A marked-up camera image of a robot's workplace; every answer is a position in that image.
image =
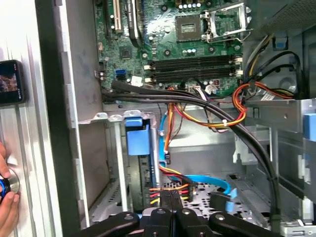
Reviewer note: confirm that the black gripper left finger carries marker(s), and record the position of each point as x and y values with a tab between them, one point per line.
158	222

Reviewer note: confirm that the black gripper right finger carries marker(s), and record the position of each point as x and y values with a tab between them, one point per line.
187	222

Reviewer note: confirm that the hard disk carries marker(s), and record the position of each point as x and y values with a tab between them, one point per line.
137	140

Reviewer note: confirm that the metal disk bay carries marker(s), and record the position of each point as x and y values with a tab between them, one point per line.
121	160

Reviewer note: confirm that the person's hand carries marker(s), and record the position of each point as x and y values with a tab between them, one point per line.
8	214

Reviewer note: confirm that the metal drive cage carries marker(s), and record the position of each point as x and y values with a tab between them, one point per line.
271	109

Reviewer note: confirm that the black open PC case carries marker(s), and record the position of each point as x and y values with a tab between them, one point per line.
58	123

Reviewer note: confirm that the black RAM slot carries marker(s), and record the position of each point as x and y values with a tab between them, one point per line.
192	59
192	77
192	63
192	72

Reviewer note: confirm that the blue drive latch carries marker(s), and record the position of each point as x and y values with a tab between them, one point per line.
310	126

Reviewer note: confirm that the green motherboard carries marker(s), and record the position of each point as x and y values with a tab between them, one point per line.
158	29

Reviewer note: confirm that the CPU socket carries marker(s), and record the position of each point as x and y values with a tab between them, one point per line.
188	28

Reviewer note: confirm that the black graphics card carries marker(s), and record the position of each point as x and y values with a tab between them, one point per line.
134	24

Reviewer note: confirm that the small blue plastic clip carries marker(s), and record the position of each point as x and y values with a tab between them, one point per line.
281	43

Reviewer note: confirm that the white expansion slot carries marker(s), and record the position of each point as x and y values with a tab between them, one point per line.
118	17

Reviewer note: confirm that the metal socket cover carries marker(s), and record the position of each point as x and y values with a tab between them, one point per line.
243	18

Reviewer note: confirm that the grey power supply unit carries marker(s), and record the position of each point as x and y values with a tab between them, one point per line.
284	12

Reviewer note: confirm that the black camera with screen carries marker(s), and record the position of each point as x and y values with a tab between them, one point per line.
22	81

